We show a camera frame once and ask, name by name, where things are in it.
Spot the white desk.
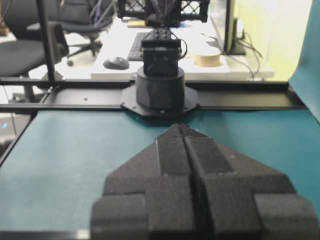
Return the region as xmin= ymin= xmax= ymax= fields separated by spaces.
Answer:
xmin=91 ymin=19 xmax=275 ymax=83

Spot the black keyboard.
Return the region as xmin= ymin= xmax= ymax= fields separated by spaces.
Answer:
xmin=127 ymin=32 xmax=150 ymax=62

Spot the black monitor stand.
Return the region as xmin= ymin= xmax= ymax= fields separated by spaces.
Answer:
xmin=223 ymin=0 xmax=246 ymax=56

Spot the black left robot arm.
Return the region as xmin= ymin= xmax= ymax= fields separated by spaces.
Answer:
xmin=90 ymin=19 xmax=197 ymax=240

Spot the black aluminium frame rail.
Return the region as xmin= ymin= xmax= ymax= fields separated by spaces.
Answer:
xmin=0 ymin=78 xmax=306 ymax=117

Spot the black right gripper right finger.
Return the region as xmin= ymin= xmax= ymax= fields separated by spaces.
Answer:
xmin=180 ymin=125 xmax=318 ymax=240

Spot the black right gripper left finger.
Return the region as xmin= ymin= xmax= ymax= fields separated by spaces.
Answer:
xmin=91 ymin=125 xmax=196 ymax=240

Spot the black plastic crate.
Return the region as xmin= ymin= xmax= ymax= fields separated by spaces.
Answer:
xmin=117 ymin=0 xmax=210 ymax=28

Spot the brown tape roll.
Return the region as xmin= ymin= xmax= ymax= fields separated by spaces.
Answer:
xmin=193 ymin=47 xmax=222 ymax=68

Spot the black computer mouse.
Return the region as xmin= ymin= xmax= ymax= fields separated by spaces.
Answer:
xmin=103 ymin=57 xmax=130 ymax=71

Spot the black office chair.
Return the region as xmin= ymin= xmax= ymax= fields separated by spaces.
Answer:
xmin=0 ymin=0 xmax=103 ymax=101

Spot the black vertical frame post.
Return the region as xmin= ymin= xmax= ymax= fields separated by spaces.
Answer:
xmin=36 ymin=0 xmax=56 ymax=86

